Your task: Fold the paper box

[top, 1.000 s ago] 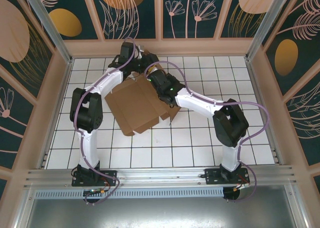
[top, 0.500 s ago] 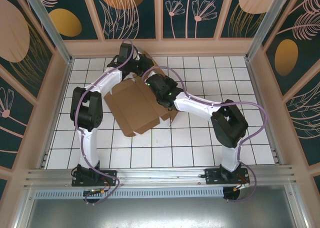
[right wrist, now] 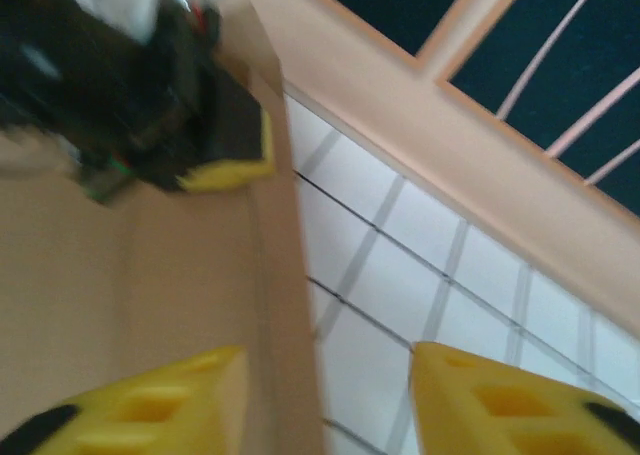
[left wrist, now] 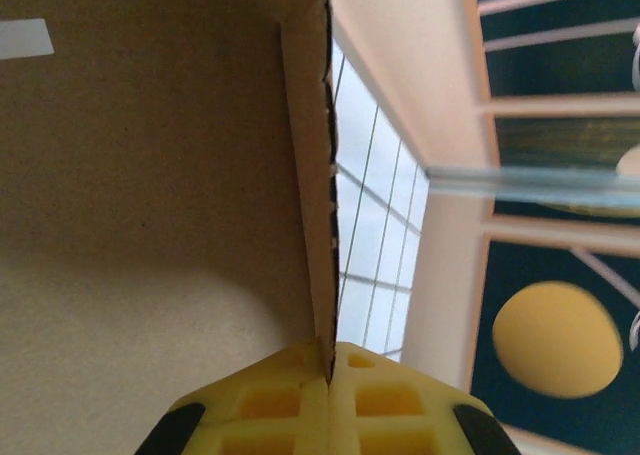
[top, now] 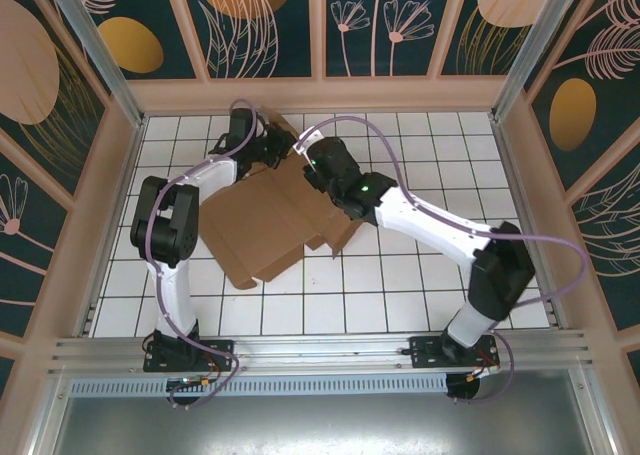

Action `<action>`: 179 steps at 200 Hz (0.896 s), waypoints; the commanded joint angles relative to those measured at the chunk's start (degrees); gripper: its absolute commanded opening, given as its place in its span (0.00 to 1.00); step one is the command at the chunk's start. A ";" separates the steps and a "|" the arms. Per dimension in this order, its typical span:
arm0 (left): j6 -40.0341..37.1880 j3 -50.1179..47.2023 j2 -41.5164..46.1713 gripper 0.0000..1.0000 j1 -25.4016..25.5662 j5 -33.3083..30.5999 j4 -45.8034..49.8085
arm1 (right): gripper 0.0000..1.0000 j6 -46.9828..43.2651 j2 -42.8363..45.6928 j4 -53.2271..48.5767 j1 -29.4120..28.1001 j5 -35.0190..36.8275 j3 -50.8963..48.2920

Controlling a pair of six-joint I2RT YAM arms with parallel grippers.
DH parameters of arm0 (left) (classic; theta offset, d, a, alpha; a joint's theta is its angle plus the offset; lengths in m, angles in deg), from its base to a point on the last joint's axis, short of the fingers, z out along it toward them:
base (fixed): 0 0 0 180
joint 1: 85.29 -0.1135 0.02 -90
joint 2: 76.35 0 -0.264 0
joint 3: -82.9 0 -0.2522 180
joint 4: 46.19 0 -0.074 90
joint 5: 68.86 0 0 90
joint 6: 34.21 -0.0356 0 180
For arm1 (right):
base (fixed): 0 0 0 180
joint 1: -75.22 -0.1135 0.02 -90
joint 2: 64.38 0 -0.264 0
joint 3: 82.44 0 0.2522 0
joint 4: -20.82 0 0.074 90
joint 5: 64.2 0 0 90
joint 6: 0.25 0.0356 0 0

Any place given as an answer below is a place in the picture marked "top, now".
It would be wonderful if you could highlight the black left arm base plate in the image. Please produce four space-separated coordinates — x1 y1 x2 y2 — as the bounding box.
143 338 236 374

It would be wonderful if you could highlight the brown cardboard box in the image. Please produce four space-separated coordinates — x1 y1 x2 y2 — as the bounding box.
201 105 365 291

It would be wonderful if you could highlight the yellow wire connector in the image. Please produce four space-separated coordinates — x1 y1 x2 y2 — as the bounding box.
467 362 502 382

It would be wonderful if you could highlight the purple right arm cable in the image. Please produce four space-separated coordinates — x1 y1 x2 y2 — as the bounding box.
299 116 588 406

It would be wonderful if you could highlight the grey slotted cable duct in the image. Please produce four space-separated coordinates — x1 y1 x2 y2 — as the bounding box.
68 373 450 397

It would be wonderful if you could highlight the grey metal sheet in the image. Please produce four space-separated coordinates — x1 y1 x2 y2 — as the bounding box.
27 369 619 455

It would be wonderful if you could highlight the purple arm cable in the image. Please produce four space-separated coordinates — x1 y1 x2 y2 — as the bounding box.
147 97 266 411
299 116 588 406

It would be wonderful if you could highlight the small circuit board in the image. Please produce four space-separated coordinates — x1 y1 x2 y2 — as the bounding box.
167 374 214 392

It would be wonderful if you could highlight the aluminium table rail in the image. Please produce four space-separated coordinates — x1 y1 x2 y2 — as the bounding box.
47 328 595 376

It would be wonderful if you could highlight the aluminium frame post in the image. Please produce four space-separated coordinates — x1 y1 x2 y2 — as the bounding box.
40 0 147 129
489 0 587 122

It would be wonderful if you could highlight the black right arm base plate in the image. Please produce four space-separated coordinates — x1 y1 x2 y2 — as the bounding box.
408 335 501 370

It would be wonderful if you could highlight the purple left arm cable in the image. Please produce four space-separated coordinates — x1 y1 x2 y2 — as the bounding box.
147 97 266 411

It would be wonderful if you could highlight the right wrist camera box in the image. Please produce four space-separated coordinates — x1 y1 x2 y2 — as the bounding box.
292 126 326 159

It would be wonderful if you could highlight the thin aluminium side rail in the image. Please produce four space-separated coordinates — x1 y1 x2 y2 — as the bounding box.
491 117 569 329

